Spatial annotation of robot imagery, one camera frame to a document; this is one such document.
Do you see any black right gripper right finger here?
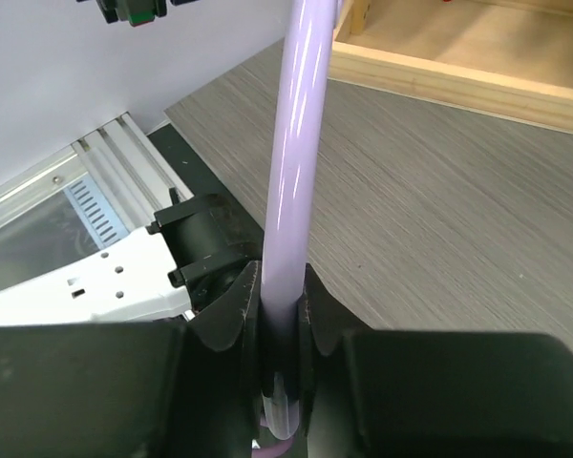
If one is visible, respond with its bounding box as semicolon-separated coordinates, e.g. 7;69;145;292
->
299;268;573;457

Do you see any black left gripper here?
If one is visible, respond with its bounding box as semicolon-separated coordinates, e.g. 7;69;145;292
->
95;0;196;27

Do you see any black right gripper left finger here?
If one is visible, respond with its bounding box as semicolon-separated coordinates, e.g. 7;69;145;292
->
0;262;261;457

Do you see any lilac plastic hanger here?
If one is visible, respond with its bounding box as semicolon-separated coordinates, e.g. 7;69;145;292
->
260;1;343;441

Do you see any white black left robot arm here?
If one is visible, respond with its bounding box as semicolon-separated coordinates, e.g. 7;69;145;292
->
0;114;263;327

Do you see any wooden clothes rack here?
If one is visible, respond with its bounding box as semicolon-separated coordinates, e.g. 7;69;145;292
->
329;1;573;134

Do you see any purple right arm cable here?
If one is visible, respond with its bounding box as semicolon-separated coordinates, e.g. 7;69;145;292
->
252;431;295;458

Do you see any aluminium rail frame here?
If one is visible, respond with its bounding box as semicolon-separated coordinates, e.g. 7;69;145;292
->
0;112;195;297

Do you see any white slotted cable duct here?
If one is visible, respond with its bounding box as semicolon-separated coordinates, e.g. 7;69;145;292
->
64;174;129;249

